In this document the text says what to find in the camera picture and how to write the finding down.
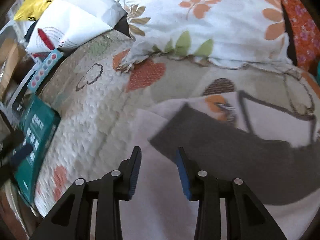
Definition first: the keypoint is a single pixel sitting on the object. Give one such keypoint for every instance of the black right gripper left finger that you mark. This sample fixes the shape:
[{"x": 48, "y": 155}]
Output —
[{"x": 70, "y": 217}]

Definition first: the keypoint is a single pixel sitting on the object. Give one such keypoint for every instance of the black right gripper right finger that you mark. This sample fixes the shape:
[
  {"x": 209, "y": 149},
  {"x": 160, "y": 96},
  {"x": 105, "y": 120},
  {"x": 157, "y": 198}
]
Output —
[{"x": 246, "y": 216}]

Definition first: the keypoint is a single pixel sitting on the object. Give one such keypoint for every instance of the light pink sweatshirt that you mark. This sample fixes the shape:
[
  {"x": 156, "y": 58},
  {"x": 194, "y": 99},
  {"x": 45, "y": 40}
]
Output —
[{"x": 233, "y": 135}]

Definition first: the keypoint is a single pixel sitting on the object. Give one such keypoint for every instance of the teal cardboard box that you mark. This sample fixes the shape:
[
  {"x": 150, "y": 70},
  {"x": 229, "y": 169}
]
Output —
[{"x": 38, "y": 123}]

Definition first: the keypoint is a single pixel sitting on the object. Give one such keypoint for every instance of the heart patterned bed quilt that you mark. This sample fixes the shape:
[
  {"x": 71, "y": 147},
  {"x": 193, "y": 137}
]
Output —
[{"x": 97, "y": 104}]

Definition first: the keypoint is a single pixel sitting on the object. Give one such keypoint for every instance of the light blue dotted box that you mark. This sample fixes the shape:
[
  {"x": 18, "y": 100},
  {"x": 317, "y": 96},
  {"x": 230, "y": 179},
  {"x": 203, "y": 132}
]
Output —
[{"x": 44, "y": 69}]

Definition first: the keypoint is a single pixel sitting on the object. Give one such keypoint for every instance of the teal folded cloth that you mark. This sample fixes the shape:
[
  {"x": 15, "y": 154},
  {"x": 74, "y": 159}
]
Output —
[{"x": 318, "y": 73}]

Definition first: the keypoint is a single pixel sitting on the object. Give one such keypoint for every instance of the floral white pillow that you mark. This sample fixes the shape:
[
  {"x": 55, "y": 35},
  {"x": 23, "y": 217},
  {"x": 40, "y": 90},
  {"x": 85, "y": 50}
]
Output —
[{"x": 226, "y": 33}]

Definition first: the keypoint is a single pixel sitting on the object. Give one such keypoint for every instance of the red patterned blanket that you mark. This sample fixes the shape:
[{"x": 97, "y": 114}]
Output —
[{"x": 305, "y": 35}]

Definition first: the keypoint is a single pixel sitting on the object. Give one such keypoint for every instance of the white plastic bag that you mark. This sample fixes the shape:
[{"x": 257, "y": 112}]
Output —
[{"x": 70, "y": 23}]

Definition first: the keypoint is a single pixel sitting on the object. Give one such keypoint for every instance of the yellow plastic bag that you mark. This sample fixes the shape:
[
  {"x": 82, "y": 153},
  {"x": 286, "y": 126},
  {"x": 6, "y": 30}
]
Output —
[{"x": 31, "y": 10}]

